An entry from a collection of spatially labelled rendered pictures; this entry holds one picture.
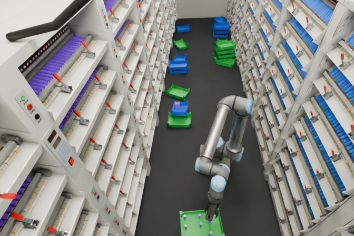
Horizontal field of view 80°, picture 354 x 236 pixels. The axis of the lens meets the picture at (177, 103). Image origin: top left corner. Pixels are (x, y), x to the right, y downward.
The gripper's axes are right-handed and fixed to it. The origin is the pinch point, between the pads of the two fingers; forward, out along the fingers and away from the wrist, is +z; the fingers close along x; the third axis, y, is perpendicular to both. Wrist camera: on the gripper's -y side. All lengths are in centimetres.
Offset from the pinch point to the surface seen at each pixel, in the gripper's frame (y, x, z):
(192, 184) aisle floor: 50, 31, 35
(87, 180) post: -48, 52, -61
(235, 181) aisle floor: 70, -9, 30
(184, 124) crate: 112, 69, 13
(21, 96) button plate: -63, 51, -112
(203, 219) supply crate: 6.2, 5.6, 13.7
